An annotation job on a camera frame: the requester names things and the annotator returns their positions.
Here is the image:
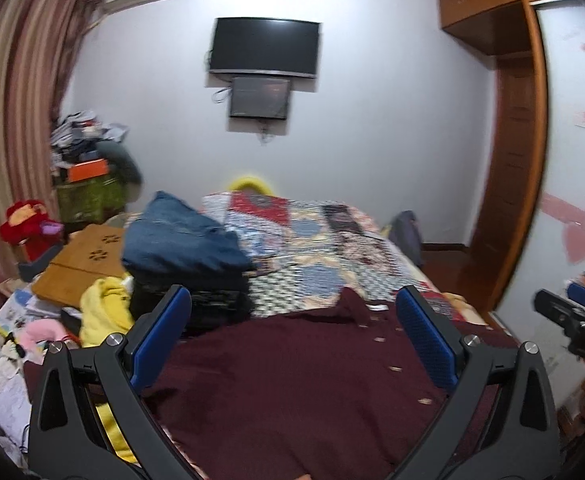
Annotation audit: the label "pink neck pillow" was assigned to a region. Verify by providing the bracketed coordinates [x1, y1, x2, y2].
[16, 318, 71, 353]

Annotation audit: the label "black patterned folded garment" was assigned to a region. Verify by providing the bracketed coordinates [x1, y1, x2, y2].
[130, 272, 253, 338]

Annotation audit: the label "yellow headboard object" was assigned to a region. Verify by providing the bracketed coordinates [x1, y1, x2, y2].
[227, 176, 272, 195]

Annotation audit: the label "striped pink curtain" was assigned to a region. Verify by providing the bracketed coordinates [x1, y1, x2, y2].
[0, 0, 102, 283]

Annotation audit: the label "dark grey clothing bundle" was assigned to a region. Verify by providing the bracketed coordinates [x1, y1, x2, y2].
[95, 140, 143, 185]

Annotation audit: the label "black wall television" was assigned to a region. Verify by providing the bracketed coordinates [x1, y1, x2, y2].
[209, 18, 321, 78]

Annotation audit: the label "small wall monitor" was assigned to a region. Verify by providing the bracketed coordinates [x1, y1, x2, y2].
[230, 76, 292, 120]

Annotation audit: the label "green storage box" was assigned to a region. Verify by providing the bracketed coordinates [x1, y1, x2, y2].
[56, 176, 126, 223]

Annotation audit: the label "red plush toy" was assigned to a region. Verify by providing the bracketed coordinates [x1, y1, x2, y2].
[0, 200, 64, 262]

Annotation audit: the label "wooden wardrobe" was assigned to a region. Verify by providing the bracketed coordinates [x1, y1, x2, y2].
[439, 0, 548, 315]

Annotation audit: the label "yellow garment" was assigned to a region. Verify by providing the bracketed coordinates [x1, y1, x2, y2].
[79, 276, 134, 348]

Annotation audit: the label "wooden folding lap table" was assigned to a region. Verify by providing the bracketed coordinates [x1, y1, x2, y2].
[31, 224, 125, 309]

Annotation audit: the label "orange box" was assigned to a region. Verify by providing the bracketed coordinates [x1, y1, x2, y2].
[68, 158, 109, 183]

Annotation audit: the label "patchwork patterned bedspread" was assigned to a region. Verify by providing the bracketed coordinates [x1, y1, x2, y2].
[196, 191, 483, 324]

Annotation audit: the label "maroon button shirt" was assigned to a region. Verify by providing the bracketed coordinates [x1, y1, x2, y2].
[21, 286, 521, 480]

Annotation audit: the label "grey bag on floor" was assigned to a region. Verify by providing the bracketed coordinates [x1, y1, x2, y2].
[388, 210, 423, 268]

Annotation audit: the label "blue folded jeans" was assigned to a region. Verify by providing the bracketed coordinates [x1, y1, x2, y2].
[122, 191, 254, 278]

